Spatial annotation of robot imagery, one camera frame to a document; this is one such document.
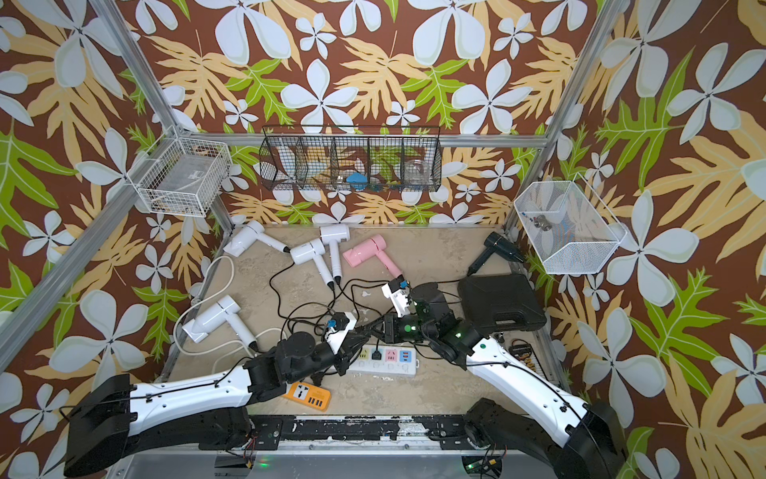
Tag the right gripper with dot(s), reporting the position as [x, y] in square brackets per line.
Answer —
[392, 328]

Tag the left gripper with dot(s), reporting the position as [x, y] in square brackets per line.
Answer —
[346, 352]

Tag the white multicolour power strip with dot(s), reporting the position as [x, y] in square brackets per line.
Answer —
[386, 360]

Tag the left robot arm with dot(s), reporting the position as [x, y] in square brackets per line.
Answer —
[120, 418]

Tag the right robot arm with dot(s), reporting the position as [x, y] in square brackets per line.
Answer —
[577, 439]

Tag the black plug on orange strip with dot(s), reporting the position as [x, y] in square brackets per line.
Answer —
[317, 378]

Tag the orange power strip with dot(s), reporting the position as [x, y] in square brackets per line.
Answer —
[309, 395]

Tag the pink hair dryer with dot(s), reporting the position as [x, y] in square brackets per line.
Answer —
[373, 248]

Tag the black plastic tool case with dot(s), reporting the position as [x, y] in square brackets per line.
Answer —
[499, 303]

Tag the white hair dryer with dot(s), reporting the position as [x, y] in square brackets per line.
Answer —
[313, 251]
[332, 237]
[224, 311]
[247, 235]

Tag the black hair dryer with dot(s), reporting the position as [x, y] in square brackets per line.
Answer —
[496, 244]

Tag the white hair dryer near left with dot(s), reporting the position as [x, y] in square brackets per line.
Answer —
[224, 311]

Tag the white hair dryer far left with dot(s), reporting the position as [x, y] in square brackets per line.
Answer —
[247, 235]

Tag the blue object in basket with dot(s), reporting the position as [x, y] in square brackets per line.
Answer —
[357, 181]

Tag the metal clip in basket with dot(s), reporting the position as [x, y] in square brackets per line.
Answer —
[542, 223]

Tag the white mesh basket right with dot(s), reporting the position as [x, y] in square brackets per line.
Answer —
[585, 234]

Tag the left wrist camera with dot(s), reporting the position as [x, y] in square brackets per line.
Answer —
[340, 325]

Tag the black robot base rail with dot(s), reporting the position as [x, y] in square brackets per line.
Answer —
[430, 432]

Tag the black wire basket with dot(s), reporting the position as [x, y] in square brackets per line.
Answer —
[392, 158]

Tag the white wire basket left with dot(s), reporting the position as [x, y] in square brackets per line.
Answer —
[182, 175]

